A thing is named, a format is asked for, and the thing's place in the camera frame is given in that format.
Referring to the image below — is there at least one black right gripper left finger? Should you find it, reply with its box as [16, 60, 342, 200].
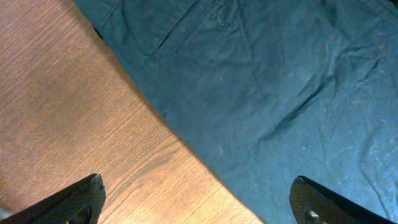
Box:
[1, 174, 106, 224]

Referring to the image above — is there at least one navy blue garment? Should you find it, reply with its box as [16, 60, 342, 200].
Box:
[76, 0, 397, 223]

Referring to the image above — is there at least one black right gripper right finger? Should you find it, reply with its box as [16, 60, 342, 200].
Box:
[289, 175, 395, 224]

